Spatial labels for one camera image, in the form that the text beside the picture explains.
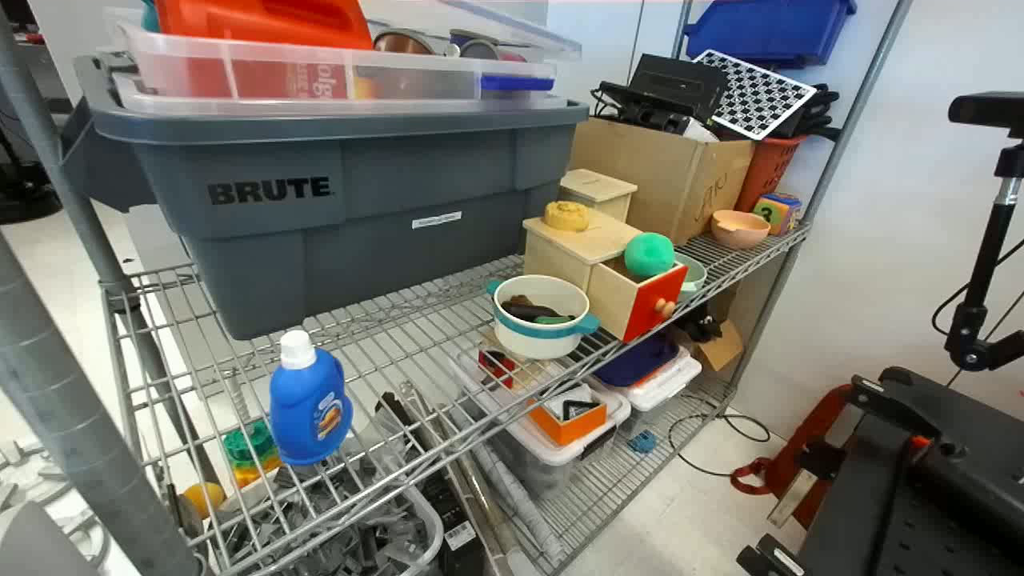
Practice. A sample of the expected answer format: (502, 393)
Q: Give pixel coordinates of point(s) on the terracotta flower pot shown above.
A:
(766, 172)

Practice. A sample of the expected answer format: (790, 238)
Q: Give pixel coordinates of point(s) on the green and yellow toy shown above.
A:
(252, 449)

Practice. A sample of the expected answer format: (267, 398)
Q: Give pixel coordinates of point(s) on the black camera stand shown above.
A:
(987, 258)

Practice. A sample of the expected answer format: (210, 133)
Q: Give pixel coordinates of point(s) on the green plush ball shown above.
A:
(649, 258)

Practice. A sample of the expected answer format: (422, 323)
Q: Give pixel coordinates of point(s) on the orange plastic container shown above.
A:
(267, 19)

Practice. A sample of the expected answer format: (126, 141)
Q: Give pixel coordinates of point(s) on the clear bin with blue contents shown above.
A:
(659, 386)

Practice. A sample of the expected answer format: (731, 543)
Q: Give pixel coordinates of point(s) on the mint green bowl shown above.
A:
(696, 275)

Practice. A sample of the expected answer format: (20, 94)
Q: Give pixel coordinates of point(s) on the wooden box with red drawer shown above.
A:
(577, 251)

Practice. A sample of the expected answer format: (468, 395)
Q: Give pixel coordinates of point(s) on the blue detergent bottle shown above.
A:
(307, 410)

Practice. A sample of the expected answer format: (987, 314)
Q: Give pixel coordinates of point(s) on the brown cardboard box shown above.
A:
(674, 177)

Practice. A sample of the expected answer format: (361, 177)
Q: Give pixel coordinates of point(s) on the small wooden slot box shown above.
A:
(598, 190)

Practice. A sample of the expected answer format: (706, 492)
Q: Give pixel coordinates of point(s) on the black electronic device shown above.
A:
(678, 84)

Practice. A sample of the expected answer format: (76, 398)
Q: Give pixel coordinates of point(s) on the yellow toy donut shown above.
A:
(568, 216)

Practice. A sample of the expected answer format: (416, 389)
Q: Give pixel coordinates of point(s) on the brown toy food pieces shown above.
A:
(527, 309)

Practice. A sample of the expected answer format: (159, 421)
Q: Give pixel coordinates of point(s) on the small open cardboard box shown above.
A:
(721, 347)

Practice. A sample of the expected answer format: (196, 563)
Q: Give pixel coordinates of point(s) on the white pot with teal band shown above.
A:
(540, 338)

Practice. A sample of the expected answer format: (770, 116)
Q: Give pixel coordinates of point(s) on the white perforated panel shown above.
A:
(755, 98)

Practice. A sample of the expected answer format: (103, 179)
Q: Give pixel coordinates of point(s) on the yellow toy ball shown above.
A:
(202, 498)

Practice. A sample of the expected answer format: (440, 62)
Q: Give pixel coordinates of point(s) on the clear plastic lidded bin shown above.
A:
(300, 77)

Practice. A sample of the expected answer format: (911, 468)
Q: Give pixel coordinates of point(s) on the grey BRUTE storage tote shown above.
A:
(322, 234)

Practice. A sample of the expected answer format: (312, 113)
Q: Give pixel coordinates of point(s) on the small blue plastic part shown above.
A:
(641, 443)

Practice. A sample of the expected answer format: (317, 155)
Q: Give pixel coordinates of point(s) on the blue plastic bin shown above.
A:
(770, 26)

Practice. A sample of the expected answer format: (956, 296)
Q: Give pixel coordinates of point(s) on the colourful toy cube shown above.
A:
(775, 211)

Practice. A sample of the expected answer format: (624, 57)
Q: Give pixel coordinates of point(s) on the grey paper rolls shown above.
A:
(515, 501)

